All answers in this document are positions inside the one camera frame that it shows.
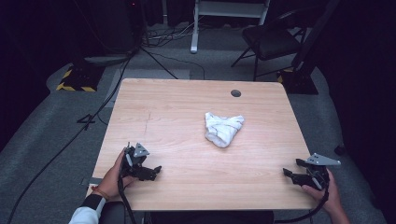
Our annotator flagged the white towel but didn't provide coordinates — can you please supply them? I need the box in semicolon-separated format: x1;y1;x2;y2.
204;111;247;149

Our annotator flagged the grey tape piece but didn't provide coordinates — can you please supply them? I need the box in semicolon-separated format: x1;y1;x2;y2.
81;176;104;188

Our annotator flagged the black equipment cabinet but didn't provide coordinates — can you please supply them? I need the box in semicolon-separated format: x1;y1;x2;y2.
92;0;146;65

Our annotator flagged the black caster wheel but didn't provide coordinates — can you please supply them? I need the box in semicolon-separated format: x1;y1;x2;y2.
333;144;347;157

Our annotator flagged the orange bracelet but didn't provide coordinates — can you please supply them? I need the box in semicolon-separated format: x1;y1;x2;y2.
91;185;110;201

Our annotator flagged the right hand-held gripper black cable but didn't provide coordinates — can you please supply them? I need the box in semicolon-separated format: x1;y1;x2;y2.
274;183;331;224

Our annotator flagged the black chair armrest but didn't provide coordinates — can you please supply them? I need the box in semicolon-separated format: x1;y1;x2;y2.
98;201;126;224

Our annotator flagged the thin straight black floor cable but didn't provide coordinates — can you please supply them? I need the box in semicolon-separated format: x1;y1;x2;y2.
139;46;179;80

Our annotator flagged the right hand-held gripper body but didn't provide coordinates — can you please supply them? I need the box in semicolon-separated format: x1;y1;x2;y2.
303;152;342;191

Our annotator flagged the black stand with striped base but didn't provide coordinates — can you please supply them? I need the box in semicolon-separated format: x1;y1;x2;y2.
55;0;106;93

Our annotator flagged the left hand-held gripper black cable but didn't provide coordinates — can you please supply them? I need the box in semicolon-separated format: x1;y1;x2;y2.
117;146;138;224

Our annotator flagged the bundle of floor cables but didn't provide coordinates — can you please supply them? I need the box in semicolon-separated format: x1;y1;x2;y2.
143;21;200;49

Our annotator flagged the slanted black stand striped base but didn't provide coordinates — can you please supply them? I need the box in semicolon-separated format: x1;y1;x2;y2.
276;0;341;95

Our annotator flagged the thin curved black floor cable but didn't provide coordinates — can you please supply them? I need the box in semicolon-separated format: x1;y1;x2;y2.
148;50;206;81

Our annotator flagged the person's right hand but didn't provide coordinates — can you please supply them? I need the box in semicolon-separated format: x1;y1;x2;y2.
301;169;343;215

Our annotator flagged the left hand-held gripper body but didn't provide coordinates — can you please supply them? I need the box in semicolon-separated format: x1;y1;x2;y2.
121;142;150;180

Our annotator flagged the black folding chair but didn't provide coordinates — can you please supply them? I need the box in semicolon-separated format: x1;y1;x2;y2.
230;7;308;82

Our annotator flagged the white desk frame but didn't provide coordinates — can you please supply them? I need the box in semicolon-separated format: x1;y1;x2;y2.
190;0;272;55

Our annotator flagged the thick black floor cable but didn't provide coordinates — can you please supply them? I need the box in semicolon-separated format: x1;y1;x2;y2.
7;54;135;224

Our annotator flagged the person's dark clothing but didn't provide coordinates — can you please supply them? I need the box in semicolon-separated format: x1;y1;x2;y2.
143;210;276;224

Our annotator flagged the person's left hand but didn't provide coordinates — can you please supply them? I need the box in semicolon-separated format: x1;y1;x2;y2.
92;148;138;201

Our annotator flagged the hand-held gripper black cable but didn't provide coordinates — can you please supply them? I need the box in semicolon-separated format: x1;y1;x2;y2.
117;146;138;224
274;183;331;224

